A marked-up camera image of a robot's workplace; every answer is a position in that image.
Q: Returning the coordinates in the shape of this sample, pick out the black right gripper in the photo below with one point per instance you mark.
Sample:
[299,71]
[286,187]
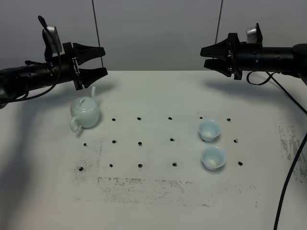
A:
[244,56]

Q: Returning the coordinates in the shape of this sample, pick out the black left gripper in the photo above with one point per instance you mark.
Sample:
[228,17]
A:
[66,65]

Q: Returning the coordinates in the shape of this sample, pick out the pale blue porcelain teapot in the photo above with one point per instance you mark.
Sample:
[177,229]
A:
[84,112]

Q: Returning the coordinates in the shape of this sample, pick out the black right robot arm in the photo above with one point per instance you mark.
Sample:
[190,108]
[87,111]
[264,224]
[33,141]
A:
[290,61]

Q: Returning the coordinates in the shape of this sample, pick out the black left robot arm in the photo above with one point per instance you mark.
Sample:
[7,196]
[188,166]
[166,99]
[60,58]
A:
[16,83]

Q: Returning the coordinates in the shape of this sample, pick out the far pale blue teacup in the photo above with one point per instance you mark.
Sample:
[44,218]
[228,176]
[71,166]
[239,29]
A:
[209,130]

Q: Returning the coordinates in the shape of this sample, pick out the pale blue teacup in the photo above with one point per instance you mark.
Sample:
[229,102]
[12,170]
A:
[209,130]
[213,158]

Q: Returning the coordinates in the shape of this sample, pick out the near pale blue teacup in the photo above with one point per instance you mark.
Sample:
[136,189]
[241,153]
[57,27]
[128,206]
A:
[213,158]

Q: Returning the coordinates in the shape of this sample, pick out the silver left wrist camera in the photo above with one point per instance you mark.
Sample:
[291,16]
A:
[52,42]

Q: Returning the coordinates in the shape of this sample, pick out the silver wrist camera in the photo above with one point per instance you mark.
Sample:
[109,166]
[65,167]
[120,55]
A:
[254,35]
[52,42]

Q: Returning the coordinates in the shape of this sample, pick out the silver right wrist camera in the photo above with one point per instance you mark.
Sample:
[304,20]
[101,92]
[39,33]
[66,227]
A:
[254,35]

